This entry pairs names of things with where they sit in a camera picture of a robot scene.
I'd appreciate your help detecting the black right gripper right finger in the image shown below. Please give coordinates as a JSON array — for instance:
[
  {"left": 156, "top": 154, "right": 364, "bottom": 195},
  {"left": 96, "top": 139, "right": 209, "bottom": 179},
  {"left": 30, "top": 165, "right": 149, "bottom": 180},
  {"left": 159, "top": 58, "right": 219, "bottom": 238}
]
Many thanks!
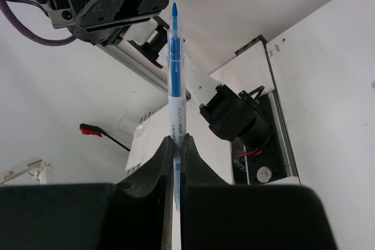
[{"left": 180, "top": 135, "right": 337, "bottom": 249}]

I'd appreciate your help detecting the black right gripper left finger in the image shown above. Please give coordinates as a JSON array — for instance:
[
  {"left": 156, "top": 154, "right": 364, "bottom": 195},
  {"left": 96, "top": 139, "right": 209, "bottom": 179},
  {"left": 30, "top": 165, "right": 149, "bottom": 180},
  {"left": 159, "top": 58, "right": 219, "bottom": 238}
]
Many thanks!
[{"left": 1, "top": 136, "right": 174, "bottom": 249}]

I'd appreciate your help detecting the blue highlighter pen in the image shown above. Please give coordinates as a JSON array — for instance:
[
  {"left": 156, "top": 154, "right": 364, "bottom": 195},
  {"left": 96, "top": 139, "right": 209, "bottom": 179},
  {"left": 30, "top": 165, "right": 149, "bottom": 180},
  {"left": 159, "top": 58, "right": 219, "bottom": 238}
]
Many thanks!
[{"left": 167, "top": 4, "right": 186, "bottom": 211}]

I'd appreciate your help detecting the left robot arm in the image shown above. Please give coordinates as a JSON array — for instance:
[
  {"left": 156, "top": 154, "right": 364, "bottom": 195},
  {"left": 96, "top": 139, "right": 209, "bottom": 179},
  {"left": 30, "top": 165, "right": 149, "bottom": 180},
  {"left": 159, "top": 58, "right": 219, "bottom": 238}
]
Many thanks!
[{"left": 1, "top": 0, "right": 273, "bottom": 148}]

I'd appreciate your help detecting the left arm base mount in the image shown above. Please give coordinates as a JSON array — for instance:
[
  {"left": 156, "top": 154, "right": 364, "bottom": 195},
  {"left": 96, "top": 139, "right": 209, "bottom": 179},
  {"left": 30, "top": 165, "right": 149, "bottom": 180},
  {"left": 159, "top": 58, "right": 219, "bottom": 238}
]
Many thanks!
[{"left": 231, "top": 86, "right": 301, "bottom": 185}]

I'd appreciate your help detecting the red black handled tool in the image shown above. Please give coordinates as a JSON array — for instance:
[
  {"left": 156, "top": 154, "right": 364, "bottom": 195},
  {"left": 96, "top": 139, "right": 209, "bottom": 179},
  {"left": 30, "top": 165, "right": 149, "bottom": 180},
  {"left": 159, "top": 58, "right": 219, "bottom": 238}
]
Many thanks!
[{"left": 79, "top": 124, "right": 131, "bottom": 152}]

